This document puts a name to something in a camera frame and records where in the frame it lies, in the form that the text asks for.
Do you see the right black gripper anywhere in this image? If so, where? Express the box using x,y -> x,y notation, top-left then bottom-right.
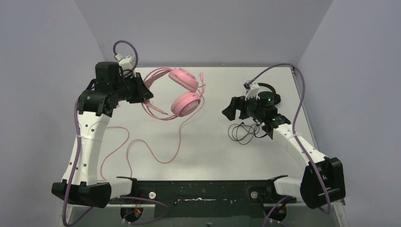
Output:
223,92 -> 265,121

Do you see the pink over-ear headphones with cable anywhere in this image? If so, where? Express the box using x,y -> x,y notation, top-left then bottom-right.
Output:
99,67 -> 207,183

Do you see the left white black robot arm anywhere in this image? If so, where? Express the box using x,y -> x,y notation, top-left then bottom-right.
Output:
52,61 -> 153,208

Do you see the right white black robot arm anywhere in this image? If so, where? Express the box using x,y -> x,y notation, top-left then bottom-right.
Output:
222,91 -> 346,209

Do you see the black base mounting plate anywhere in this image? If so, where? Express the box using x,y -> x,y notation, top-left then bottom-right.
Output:
77,175 -> 330,220

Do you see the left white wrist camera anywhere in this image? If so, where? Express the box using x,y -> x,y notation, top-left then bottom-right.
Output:
114,53 -> 136,70

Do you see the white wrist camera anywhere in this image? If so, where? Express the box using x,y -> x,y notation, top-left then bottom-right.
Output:
244,81 -> 260,101
114,53 -> 136,70

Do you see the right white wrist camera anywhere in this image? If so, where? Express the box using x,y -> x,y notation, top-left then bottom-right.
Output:
244,81 -> 260,101

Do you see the black on-ear headphones with cable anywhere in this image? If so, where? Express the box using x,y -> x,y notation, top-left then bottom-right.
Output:
227,82 -> 282,145

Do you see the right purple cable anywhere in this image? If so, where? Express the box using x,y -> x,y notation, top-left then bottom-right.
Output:
247,63 -> 331,227

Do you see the purple cable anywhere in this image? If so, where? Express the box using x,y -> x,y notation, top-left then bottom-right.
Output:
247,63 -> 331,227
62,40 -> 171,227

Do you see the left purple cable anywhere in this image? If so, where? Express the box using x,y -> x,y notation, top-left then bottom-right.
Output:
62,40 -> 171,227

